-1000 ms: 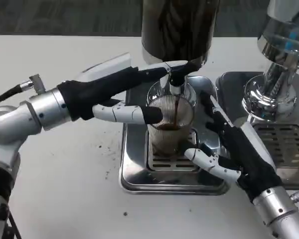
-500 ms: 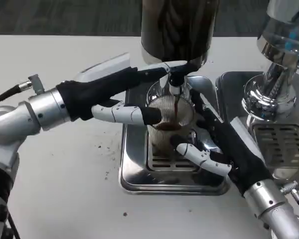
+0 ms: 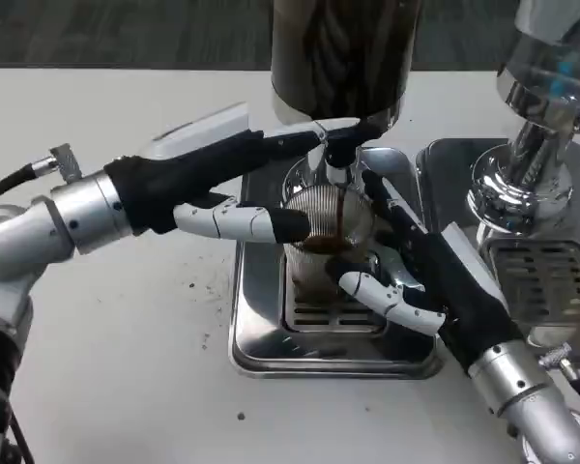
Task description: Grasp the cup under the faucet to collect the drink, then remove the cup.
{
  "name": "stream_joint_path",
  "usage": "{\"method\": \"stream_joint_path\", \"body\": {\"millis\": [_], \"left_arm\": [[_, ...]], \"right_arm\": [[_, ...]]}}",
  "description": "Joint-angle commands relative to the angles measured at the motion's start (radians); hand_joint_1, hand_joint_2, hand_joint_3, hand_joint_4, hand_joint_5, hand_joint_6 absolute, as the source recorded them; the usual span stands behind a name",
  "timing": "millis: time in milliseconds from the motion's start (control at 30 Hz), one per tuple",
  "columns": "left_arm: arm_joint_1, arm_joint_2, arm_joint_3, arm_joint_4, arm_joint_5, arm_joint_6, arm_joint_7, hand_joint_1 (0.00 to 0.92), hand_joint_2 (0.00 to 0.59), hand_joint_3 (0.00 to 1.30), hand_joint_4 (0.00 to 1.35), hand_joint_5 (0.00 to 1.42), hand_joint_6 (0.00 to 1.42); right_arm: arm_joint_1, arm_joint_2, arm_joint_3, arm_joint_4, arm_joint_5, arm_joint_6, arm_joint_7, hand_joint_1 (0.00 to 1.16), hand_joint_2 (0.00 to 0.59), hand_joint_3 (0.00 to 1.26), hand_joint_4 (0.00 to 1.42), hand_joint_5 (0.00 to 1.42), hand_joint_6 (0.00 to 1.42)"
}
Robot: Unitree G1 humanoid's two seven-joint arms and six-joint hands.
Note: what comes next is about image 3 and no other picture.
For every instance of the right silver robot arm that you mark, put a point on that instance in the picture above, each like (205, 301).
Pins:
(522, 386)

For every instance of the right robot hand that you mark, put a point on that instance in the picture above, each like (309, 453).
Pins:
(464, 299)

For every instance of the dark-filled drink dispenser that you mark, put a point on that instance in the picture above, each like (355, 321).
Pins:
(343, 48)

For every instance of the clear-tank drink dispenser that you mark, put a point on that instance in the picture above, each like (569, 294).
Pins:
(536, 63)

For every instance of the black dispenser tap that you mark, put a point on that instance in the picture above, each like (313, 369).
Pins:
(340, 154)

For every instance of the clear ribbed glass cup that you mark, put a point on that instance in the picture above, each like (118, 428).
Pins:
(328, 212)

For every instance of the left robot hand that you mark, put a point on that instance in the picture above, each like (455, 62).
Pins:
(174, 179)

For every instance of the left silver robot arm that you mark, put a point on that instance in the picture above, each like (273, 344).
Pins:
(92, 212)

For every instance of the steel dispenser base tray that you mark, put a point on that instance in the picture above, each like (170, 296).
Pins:
(258, 299)
(444, 193)

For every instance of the steel drip grate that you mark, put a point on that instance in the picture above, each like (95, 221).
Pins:
(546, 280)
(336, 316)

